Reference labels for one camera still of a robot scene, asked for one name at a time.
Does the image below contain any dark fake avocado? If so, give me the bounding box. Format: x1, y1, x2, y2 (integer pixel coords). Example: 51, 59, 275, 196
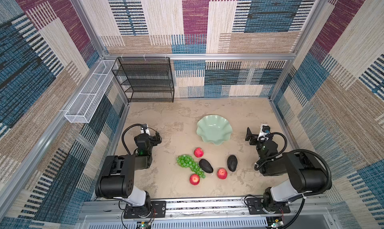
199, 159, 214, 174
227, 155, 238, 172

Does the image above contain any green fake grape bunch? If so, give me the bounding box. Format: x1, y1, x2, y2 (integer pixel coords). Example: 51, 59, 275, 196
177, 155, 206, 179

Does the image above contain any red fake apple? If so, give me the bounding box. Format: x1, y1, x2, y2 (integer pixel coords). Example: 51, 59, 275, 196
194, 148, 204, 158
217, 168, 228, 180
190, 174, 200, 186

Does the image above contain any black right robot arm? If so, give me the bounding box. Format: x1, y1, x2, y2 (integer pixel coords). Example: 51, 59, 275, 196
245, 125, 332, 215

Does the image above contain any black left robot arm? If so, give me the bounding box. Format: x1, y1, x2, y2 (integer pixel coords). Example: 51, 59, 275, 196
95, 132, 162, 218

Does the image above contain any green scalloped fruit bowl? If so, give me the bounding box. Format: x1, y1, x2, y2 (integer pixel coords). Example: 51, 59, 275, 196
197, 115, 233, 146

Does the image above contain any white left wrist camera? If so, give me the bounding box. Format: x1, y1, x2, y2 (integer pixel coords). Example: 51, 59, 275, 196
141, 124, 151, 136

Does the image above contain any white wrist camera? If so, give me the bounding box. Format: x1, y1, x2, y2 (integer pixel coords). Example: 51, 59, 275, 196
259, 124, 271, 136
141, 124, 151, 136

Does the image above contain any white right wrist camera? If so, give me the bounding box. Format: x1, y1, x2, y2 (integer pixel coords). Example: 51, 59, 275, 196
259, 124, 271, 136

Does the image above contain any black wire mesh shelf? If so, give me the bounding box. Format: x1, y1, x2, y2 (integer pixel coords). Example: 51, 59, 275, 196
112, 57, 175, 103

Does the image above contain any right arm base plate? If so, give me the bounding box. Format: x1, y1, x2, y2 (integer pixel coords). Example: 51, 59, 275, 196
245, 198, 291, 215

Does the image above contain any white wire mesh basket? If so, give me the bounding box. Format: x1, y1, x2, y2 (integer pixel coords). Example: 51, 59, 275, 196
65, 60, 115, 124

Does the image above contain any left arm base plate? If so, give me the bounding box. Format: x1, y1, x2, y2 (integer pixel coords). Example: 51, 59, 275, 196
123, 201, 167, 219

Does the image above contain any aluminium front rail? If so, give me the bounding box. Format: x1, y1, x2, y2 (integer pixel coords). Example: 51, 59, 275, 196
74, 195, 343, 229

